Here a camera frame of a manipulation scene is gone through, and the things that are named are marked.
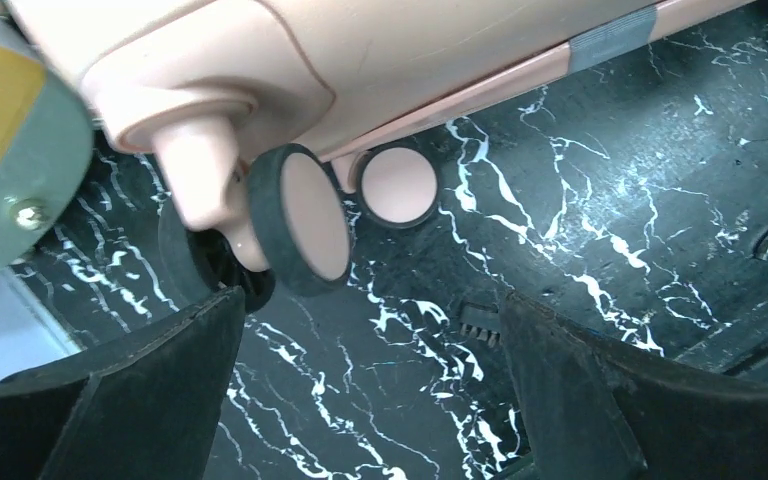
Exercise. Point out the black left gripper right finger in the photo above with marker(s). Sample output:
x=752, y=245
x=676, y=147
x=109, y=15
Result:
x=595, y=407

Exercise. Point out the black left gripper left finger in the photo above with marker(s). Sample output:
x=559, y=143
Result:
x=143, y=406

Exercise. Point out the pink hard-shell suitcase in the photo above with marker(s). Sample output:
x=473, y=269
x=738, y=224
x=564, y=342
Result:
x=260, y=112

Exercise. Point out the black spring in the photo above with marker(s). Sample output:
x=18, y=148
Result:
x=480, y=322

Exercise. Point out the cream cylindrical drum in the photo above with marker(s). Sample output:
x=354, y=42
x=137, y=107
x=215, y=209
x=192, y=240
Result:
x=46, y=145

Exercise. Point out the aluminium frame rail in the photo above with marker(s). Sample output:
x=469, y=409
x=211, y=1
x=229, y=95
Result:
x=30, y=336

